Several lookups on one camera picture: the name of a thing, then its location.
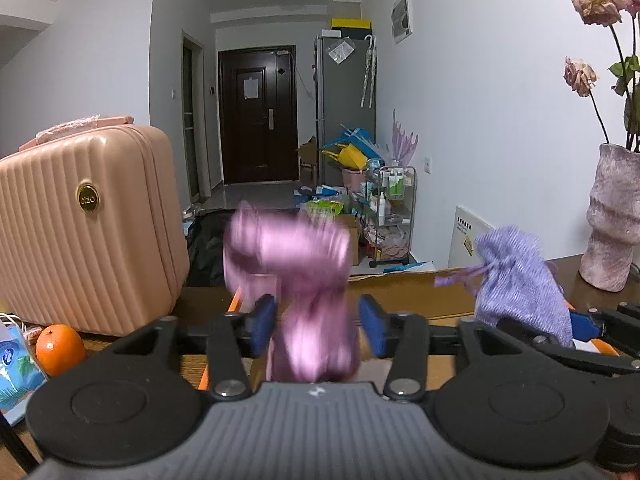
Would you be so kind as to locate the pink ribbed hard case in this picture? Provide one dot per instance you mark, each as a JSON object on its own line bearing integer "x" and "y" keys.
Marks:
{"x": 90, "y": 240}

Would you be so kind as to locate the green snack packs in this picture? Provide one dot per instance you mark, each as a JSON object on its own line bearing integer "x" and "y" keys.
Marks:
{"x": 325, "y": 208}

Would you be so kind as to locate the pink plastic bucket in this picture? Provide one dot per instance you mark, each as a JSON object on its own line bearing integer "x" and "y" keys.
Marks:
{"x": 352, "y": 179}

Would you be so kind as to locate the grey refrigerator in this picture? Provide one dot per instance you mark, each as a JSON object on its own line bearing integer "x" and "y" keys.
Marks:
{"x": 340, "y": 105}

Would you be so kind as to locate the blue yellow clutter pile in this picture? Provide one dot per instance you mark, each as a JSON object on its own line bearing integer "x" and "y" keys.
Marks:
{"x": 350, "y": 152}

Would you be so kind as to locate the white wall socket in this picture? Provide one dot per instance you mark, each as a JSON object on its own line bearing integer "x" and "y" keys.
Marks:
{"x": 428, "y": 164}

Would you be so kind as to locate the tall brown cardboard box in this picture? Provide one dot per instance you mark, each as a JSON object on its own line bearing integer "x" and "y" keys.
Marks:
{"x": 307, "y": 160}

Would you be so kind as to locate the dark wooden entrance door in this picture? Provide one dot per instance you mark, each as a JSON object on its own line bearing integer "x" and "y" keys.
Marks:
{"x": 257, "y": 120}

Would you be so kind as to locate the pink satin scrunchie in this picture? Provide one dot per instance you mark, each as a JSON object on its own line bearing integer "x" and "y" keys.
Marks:
{"x": 300, "y": 270}

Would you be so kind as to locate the orange cardboard box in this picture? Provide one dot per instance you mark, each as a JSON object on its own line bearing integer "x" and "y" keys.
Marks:
{"x": 415, "y": 292}

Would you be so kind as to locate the white wall fuse panel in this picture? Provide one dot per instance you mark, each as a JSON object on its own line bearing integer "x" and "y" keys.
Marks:
{"x": 401, "y": 16}

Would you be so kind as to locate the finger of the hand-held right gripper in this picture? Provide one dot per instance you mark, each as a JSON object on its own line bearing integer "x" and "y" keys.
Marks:
{"x": 555, "y": 347}
{"x": 585, "y": 327}

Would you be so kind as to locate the mauve textured vase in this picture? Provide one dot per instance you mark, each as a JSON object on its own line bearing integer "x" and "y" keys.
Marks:
{"x": 615, "y": 220}

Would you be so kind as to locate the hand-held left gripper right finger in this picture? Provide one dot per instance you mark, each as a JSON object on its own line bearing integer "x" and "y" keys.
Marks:
{"x": 372, "y": 325}

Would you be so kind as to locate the clear plastic bag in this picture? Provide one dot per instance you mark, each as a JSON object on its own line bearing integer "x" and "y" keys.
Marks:
{"x": 341, "y": 51}

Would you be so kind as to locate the small open cardboard box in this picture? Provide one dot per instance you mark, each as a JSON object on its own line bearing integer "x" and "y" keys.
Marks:
{"x": 350, "y": 232}

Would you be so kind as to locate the blue tissue pack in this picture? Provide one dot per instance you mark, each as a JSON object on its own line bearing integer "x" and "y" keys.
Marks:
{"x": 15, "y": 375}

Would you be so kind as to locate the dried pink rose bouquet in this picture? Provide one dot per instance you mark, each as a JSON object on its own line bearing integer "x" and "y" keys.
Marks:
{"x": 595, "y": 2}

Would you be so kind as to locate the purple feather decoration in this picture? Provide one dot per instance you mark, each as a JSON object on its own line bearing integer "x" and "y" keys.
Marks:
{"x": 402, "y": 140}

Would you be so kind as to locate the yellow black box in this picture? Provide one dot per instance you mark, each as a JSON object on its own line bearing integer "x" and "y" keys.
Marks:
{"x": 351, "y": 24}

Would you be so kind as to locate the grey side doorway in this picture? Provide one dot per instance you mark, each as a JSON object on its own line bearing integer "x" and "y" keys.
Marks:
{"x": 192, "y": 120}

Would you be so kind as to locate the dark cloth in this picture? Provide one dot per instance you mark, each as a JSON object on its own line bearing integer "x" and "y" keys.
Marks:
{"x": 207, "y": 255}

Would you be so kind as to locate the white flat panel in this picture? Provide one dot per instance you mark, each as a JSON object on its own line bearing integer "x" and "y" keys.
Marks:
{"x": 462, "y": 240}

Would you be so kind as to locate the white folded umbrella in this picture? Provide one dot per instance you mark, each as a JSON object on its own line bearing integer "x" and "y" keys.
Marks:
{"x": 369, "y": 70}

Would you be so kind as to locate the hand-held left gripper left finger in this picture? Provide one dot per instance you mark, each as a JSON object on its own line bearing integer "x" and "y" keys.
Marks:
{"x": 262, "y": 324}

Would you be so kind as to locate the orange fruit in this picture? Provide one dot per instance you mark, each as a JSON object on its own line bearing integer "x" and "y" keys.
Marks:
{"x": 60, "y": 350}

